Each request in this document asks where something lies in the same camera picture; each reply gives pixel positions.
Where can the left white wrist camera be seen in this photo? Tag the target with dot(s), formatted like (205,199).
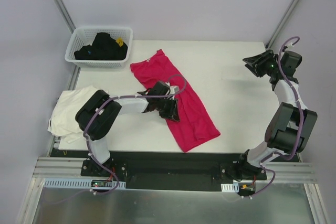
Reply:
(174,90)

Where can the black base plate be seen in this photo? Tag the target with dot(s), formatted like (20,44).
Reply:
(180,171)

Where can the right aluminium frame post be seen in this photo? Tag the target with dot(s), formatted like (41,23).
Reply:
(282,23)

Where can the pink t shirt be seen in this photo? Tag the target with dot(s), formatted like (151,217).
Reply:
(195,126)

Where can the aluminium frame post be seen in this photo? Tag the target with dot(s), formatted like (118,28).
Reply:
(282,23)
(56,1)

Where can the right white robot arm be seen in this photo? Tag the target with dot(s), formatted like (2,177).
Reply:
(290,128)

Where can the left aluminium frame post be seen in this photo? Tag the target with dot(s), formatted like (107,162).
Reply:
(56,1)

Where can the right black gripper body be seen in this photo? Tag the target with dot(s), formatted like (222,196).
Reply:
(261,63)

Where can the white t shirt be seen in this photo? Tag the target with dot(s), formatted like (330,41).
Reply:
(62,122)

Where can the white cable duct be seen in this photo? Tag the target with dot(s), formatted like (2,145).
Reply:
(68,183)
(230,188)

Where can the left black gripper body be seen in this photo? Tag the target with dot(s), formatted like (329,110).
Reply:
(168,107)

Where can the white plastic laundry basket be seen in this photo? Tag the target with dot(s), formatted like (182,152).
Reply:
(85,35)

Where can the left white cable duct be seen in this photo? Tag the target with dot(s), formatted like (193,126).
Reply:
(68,183)

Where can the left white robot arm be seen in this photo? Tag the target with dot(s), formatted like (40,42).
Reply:
(98,114)

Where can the right white cable duct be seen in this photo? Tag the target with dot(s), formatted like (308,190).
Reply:
(230,188)

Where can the black t shirt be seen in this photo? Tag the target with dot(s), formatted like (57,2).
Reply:
(103,48)

